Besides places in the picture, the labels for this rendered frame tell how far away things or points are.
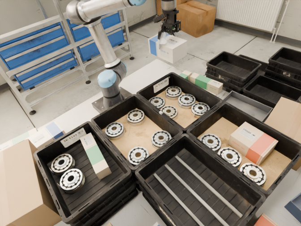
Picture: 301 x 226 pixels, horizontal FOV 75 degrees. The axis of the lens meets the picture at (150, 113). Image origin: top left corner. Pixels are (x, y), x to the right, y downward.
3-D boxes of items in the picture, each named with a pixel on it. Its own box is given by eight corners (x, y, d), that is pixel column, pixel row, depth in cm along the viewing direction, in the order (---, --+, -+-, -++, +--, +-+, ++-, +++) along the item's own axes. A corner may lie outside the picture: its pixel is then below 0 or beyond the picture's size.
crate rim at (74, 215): (34, 155, 94) (32, 153, 92) (90, 122, 106) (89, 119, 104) (66, 227, 71) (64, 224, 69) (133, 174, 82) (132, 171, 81)
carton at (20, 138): (40, 132, 132) (35, 127, 128) (42, 138, 129) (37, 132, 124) (2, 152, 124) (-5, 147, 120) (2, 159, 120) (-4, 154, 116)
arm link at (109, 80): (99, 96, 130) (92, 78, 121) (107, 84, 139) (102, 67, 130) (115, 97, 126) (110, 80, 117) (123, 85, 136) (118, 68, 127)
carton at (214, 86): (189, 82, 154) (189, 76, 150) (194, 78, 157) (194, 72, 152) (217, 94, 141) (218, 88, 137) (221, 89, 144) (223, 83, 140)
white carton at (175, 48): (149, 52, 123) (148, 39, 117) (162, 45, 129) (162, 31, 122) (173, 63, 112) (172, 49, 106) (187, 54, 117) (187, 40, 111)
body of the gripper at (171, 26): (171, 36, 105) (170, 12, 96) (160, 32, 109) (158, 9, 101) (181, 31, 108) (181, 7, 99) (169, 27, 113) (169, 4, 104)
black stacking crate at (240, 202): (137, 184, 89) (133, 172, 81) (184, 146, 101) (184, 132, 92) (208, 270, 66) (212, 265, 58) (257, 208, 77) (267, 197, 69)
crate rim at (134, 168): (90, 122, 106) (89, 119, 104) (135, 96, 117) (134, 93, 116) (134, 174, 82) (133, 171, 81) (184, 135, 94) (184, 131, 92)
